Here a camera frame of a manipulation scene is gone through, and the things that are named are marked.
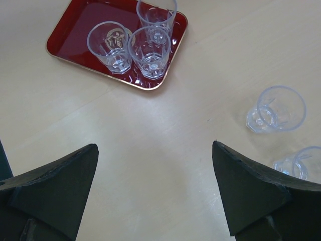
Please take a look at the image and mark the clear glass right group left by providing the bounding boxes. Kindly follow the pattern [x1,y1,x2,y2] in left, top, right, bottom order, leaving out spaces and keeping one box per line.
[246,85,307,134]

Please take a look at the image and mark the clear glass group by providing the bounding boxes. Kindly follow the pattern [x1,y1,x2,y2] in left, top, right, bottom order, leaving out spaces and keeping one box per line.
[272,146,320,183]
[246,85,307,134]

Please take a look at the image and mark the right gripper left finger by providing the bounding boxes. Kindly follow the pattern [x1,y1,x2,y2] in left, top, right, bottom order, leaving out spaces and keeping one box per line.
[1,144,99,240]

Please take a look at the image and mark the clear glass right group middle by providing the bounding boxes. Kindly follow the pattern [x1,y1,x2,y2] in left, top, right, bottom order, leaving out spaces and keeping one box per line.
[272,146,320,183]

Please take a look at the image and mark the red lacquer tray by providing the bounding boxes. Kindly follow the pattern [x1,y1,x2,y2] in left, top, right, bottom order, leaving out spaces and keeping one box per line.
[45,0,189,91]

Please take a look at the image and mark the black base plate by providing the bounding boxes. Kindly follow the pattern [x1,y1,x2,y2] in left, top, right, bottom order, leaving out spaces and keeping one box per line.
[0,142,13,181]

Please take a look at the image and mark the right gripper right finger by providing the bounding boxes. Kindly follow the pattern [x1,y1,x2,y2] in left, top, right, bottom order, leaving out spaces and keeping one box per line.
[212,141,320,240]

